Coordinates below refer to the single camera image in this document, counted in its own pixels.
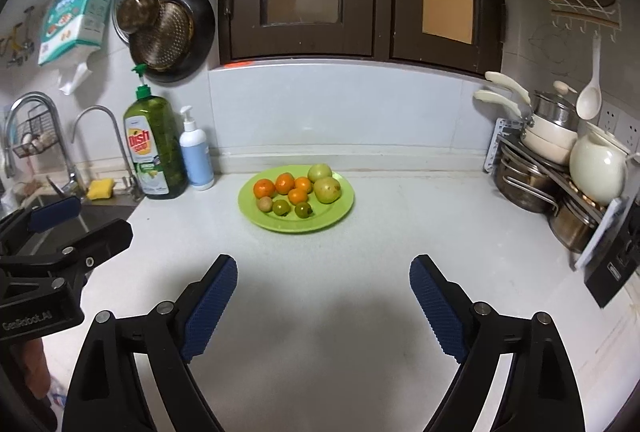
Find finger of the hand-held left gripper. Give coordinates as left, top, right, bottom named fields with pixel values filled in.
left=0, top=218, right=134, bottom=307
left=0, top=196, right=82, bottom=257

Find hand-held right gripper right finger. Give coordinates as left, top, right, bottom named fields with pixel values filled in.
left=409, top=254, right=586, bottom=432

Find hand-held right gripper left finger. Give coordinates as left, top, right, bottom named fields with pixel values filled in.
left=61, top=254, right=238, bottom=432

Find green oval plate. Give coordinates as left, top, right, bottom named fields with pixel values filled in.
left=238, top=166, right=356, bottom=234

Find person's left forearm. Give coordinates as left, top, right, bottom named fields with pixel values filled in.
left=10, top=339, right=53, bottom=413

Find steel sink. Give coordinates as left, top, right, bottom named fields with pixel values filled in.
left=0, top=192, right=140, bottom=257

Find yellow sponge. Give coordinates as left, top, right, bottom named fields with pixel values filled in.
left=86, top=178, right=116, bottom=201

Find green dish soap bottle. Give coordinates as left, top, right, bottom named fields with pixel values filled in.
left=123, top=64, right=190, bottom=200

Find tall steel faucet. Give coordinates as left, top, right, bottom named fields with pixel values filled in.
left=2, top=92, right=85, bottom=193

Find thin steel faucet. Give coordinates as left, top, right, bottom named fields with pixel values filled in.
left=72, top=106, right=144, bottom=201

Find white blue pump bottle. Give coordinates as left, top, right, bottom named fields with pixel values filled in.
left=179, top=106, right=216, bottom=191

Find yellow-green pear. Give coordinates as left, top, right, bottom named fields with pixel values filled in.
left=313, top=176, right=342, bottom=205

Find hanging kitchen utensils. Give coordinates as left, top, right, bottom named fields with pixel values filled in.
left=0, top=6, right=38, bottom=68

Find white pot rack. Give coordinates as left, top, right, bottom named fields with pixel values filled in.
left=482, top=117, right=640, bottom=270

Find cream frying pan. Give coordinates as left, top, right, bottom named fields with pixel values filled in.
left=474, top=89, right=578, bottom=166
left=485, top=70, right=579, bottom=143

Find paper towel package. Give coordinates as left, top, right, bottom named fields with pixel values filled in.
left=37, top=0, right=117, bottom=67

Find cream pot with lid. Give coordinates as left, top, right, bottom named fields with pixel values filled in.
left=569, top=122, right=636, bottom=207

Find black frying pan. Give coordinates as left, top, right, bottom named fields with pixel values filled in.
left=129, top=0, right=217, bottom=85

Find steel pot with lid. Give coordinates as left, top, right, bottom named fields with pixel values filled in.
left=531, top=80, right=581, bottom=133

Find white ladle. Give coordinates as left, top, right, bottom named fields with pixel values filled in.
left=576, top=34, right=602, bottom=121

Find wire sink basket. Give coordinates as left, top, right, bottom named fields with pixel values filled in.
left=12, top=109, right=59, bottom=159

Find white wall socket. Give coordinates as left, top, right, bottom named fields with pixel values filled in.
left=597, top=102, right=640, bottom=147

